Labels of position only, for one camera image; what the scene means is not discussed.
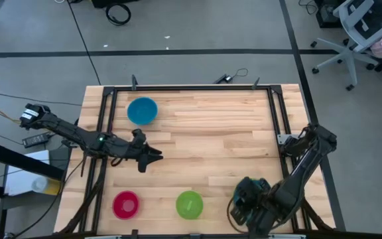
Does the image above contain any black power adapter brick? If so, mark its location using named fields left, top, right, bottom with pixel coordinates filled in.
left=22, top=132, right=51, bottom=149

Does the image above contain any blue plastic bowl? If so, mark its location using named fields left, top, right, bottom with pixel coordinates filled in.
left=127, top=96, right=159, bottom=126

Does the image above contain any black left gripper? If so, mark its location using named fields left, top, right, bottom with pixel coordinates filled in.
left=121, top=138, right=164, bottom=173

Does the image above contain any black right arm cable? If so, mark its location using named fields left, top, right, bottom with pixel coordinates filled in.
left=226, top=196, right=249, bottom=234

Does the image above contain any white box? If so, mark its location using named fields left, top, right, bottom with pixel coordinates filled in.
left=3, top=149, right=51, bottom=197

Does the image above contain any small black adapter with cable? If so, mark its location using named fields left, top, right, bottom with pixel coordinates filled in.
left=213, top=68, right=249, bottom=85

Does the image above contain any black equipment box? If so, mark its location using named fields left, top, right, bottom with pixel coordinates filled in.
left=314, top=0, right=344, bottom=29

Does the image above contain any red plastic bowl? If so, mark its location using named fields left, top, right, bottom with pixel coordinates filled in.
left=112, top=190, right=141, bottom=220

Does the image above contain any black metal table frame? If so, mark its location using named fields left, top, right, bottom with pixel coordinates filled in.
left=76, top=84, right=311, bottom=234

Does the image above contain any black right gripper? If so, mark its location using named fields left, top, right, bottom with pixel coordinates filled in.
left=229, top=177, right=273, bottom=226

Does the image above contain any coiled black cable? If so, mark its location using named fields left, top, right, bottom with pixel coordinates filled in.
left=105, top=3, right=133, bottom=27

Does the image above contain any green plastic bowl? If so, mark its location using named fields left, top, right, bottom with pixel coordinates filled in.
left=175, top=190, right=204, bottom=220

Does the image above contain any grey office chair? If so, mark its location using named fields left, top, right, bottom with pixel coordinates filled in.
left=310, top=0, right=382, bottom=92

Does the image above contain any clear plastic bottle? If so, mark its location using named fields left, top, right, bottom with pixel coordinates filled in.
left=31, top=175, right=50, bottom=194

